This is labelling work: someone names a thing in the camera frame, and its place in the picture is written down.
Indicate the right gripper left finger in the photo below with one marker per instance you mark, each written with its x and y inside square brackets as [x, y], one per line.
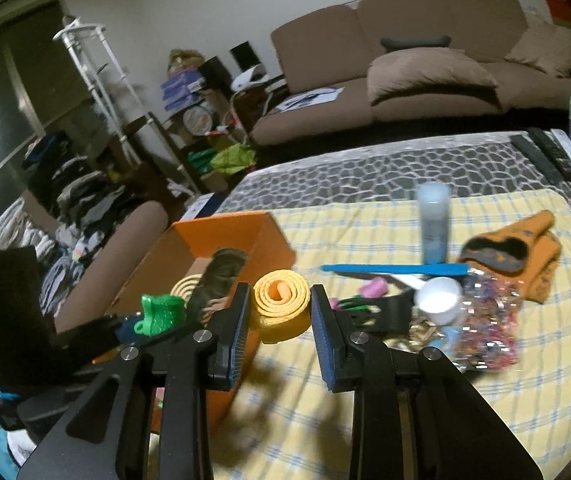
[104, 433]

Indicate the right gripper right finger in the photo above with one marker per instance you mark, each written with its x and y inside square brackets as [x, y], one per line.
[415, 416]

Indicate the bag of colourful hair bands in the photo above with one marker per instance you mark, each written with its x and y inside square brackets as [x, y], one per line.
[487, 329]

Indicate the white measuring scoop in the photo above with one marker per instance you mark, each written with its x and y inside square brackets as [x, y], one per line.
[438, 298]

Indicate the green thread spool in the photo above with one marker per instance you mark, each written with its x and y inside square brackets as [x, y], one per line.
[159, 314]

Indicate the pink thread spool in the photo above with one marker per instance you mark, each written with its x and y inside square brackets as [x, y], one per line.
[376, 288]

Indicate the yellow belt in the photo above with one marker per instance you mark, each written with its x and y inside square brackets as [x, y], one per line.
[281, 309]

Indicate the orange cardboard box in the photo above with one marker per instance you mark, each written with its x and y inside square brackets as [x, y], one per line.
[188, 246]

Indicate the yellow plaid tablecloth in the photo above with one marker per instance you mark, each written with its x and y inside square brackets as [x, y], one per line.
[280, 386]

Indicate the blue plastic comb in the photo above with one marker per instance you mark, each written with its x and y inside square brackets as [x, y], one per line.
[451, 270]

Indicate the cream spiral coil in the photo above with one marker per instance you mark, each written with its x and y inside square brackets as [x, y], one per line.
[184, 288]

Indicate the orange knit hat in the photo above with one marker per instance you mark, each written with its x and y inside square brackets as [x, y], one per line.
[520, 252]

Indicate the frosted spray bottle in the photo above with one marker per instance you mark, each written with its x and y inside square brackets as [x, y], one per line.
[434, 212]

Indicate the black remote control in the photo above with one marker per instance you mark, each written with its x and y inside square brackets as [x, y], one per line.
[552, 150]

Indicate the brown sofa cushion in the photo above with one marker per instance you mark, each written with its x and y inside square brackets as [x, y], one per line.
[408, 72]

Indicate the brown sofa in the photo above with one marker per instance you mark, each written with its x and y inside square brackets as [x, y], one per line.
[325, 56]

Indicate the black neck pillow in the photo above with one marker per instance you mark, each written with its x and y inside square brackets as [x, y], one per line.
[393, 44]

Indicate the white coat rack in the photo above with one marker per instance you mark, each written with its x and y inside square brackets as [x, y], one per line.
[118, 102]

